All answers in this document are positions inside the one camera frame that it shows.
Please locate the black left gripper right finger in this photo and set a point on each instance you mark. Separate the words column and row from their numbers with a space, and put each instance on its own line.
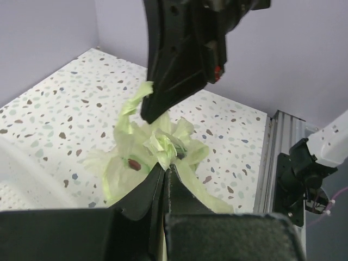
column 185, row 236

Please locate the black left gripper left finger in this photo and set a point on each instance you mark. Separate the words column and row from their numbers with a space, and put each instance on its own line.
column 138, row 228

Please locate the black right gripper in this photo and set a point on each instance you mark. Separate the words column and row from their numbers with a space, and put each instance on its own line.
column 187, row 47

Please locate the light green avocado plastic bag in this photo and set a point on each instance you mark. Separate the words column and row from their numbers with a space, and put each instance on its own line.
column 139, row 147

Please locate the white plastic mesh basket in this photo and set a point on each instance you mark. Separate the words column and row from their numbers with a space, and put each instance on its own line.
column 40, row 182

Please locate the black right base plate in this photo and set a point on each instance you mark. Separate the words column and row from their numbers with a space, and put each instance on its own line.
column 289, row 192

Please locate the aluminium rail frame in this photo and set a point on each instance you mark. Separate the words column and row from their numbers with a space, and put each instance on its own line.
column 278, row 226

